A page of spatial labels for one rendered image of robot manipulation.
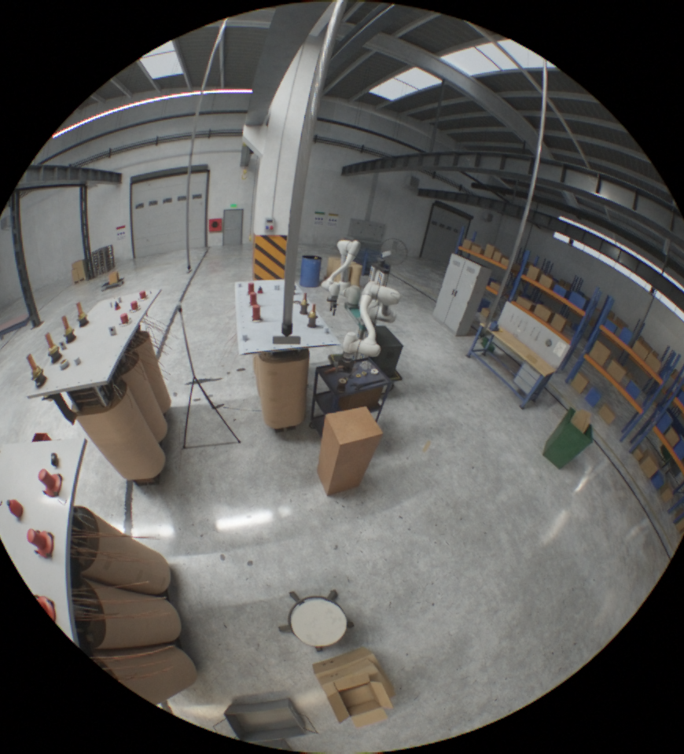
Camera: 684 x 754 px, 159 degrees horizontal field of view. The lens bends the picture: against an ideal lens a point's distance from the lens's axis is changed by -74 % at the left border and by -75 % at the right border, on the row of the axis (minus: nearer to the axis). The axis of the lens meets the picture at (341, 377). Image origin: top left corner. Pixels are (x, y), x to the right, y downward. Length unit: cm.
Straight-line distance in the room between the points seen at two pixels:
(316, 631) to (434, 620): 116
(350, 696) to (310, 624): 63
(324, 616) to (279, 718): 125
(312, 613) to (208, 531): 122
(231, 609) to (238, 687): 77
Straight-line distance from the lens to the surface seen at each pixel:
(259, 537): 243
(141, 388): 252
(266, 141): 746
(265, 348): 181
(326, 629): 189
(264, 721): 269
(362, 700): 205
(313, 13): 344
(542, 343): 571
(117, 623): 162
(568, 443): 446
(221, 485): 268
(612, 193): 680
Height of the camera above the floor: 234
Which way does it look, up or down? 38 degrees down
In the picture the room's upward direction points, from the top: 11 degrees clockwise
